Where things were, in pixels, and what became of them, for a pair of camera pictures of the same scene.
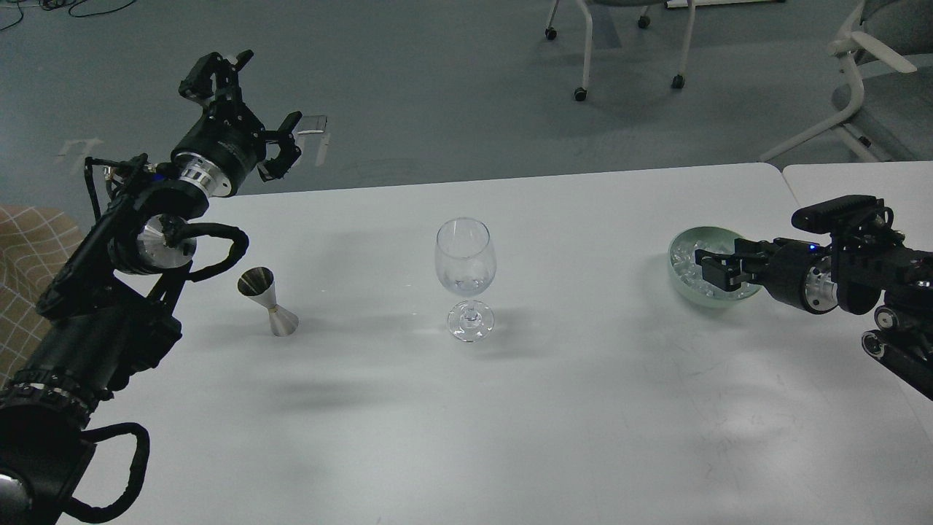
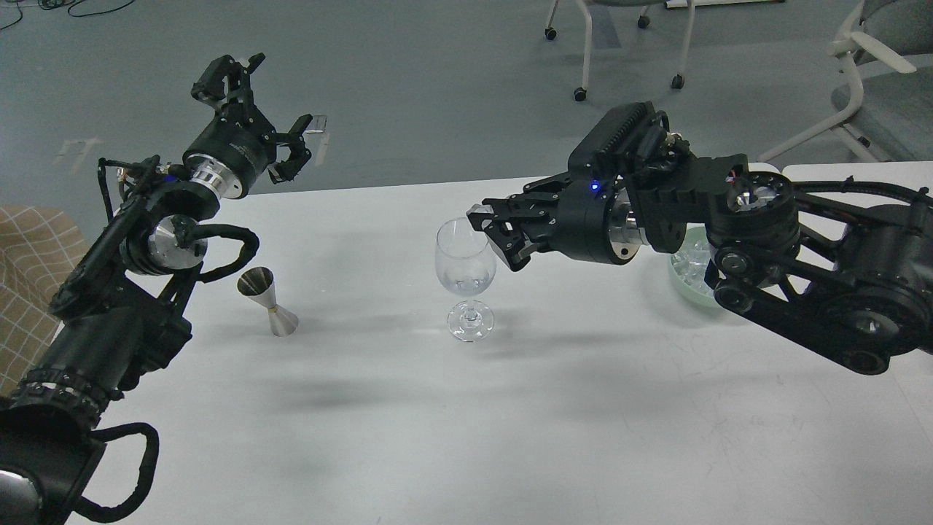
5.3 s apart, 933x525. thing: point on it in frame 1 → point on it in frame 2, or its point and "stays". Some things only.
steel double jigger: (258, 284) stays
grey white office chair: (885, 110) stays
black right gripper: (799, 272) → (593, 216)
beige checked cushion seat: (35, 242) stays
